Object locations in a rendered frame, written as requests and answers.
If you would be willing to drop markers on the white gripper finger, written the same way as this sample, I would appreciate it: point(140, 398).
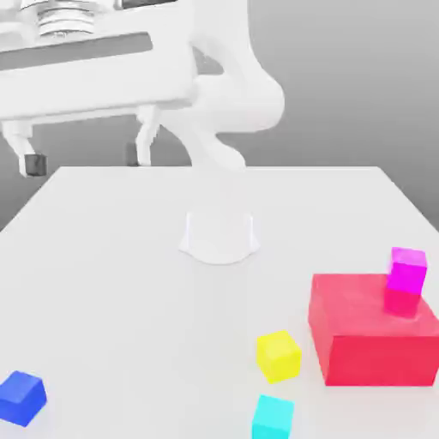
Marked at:
point(144, 144)
point(24, 144)

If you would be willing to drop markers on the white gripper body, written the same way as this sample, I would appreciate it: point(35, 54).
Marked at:
point(103, 89)

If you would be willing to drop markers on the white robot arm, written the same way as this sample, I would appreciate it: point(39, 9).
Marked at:
point(236, 103)

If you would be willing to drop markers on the small yellow cube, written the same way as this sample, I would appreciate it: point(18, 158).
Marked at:
point(278, 356)

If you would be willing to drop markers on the small blue cube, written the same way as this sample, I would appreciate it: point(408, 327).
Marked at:
point(20, 398)

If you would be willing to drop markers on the small magenta cube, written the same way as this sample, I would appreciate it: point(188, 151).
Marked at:
point(407, 277)

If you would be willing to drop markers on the small red cube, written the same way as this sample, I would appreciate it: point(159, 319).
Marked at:
point(401, 303)

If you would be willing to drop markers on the small cyan cube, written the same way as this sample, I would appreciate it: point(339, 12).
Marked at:
point(272, 418)

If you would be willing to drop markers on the large red box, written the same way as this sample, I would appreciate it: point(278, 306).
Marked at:
point(360, 356)

